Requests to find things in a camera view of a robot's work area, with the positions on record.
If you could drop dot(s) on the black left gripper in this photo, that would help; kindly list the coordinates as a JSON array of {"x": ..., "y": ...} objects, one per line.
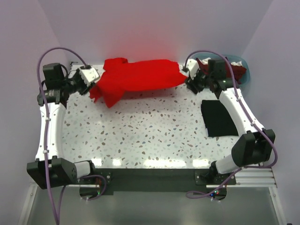
[{"x": 85, "y": 87}]

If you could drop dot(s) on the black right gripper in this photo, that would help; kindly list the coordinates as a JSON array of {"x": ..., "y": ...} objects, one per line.
[{"x": 191, "y": 84}]

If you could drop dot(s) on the red t shirt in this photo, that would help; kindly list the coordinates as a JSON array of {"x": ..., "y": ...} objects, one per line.
[{"x": 121, "y": 76}]

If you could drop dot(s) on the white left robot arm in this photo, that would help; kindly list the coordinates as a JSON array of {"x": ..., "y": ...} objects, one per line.
[{"x": 50, "y": 168}]

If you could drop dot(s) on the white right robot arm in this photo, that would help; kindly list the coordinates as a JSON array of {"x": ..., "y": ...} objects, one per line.
[{"x": 255, "y": 143}]

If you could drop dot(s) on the dark maroon t shirt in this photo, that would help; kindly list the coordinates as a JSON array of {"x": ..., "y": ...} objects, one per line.
[{"x": 237, "y": 71}]

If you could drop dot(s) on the folded black t shirt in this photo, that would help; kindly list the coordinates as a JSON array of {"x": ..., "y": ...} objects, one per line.
[{"x": 217, "y": 120}]

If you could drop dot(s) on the translucent blue plastic bin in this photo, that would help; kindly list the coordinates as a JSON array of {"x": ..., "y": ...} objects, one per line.
[{"x": 231, "y": 58}]

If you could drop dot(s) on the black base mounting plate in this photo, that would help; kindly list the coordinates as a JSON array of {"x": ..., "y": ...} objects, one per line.
[{"x": 196, "y": 183}]

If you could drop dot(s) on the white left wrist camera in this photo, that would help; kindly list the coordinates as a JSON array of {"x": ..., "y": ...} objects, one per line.
[{"x": 89, "y": 74}]

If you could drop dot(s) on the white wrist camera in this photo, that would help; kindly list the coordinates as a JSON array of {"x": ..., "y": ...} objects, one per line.
[
  {"x": 191, "y": 67},
  {"x": 89, "y": 74}
]

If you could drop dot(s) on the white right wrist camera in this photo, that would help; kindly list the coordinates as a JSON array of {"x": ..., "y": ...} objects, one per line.
[{"x": 191, "y": 67}]

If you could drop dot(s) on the aluminium frame rail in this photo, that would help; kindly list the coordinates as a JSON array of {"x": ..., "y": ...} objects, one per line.
[{"x": 254, "y": 178}]

